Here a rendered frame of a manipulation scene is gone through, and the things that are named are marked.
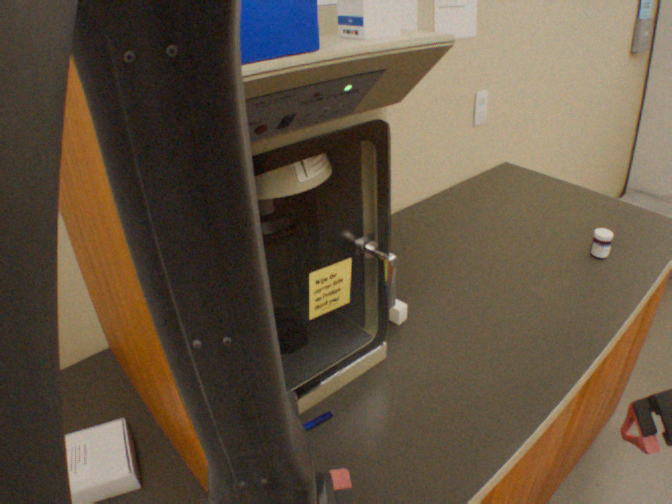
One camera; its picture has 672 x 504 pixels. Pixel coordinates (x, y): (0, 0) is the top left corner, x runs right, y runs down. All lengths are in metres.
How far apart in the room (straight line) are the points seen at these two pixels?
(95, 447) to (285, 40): 0.65
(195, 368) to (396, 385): 0.69
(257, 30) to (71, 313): 0.76
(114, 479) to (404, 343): 0.56
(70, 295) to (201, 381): 0.83
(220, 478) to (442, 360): 0.69
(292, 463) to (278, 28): 0.33
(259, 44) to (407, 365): 0.65
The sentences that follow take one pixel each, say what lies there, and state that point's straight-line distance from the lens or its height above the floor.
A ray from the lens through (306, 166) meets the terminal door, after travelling 0.60.
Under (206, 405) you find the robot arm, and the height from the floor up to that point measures 1.41.
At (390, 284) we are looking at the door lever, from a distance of 0.72.
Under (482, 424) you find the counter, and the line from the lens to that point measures 0.83.
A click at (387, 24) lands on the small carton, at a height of 1.52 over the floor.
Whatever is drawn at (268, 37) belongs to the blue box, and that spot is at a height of 1.53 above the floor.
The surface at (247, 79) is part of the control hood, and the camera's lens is 0.42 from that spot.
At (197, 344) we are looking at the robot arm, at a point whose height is 1.45.
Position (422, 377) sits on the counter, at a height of 0.94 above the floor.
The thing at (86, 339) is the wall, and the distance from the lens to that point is 1.09.
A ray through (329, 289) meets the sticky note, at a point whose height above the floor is 1.17.
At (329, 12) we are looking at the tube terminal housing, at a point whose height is 1.54.
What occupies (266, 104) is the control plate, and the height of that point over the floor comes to 1.47.
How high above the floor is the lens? 1.57
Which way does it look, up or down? 31 degrees down
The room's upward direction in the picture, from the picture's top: 3 degrees counter-clockwise
